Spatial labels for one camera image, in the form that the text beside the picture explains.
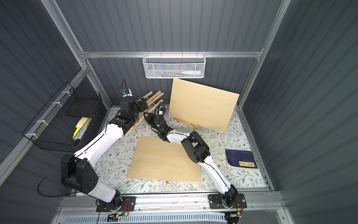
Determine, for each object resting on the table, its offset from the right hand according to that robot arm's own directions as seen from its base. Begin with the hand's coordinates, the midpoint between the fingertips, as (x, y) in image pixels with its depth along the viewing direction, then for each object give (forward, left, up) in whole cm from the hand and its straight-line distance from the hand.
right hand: (143, 112), depth 92 cm
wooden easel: (+12, -3, +1) cm, 13 cm away
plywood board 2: (+4, -41, +2) cm, 41 cm away
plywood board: (-25, -8, -18) cm, 32 cm away
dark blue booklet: (-25, -63, -16) cm, 70 cm away
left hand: (-2, -1, +13) cm, 13 cm away
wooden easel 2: (+5, -23, -15) cm, 28 cm away
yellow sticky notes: (-16, +29, +9) cm, 35 cm away
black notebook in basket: (-5, +33, +10) cm, 35 cm away
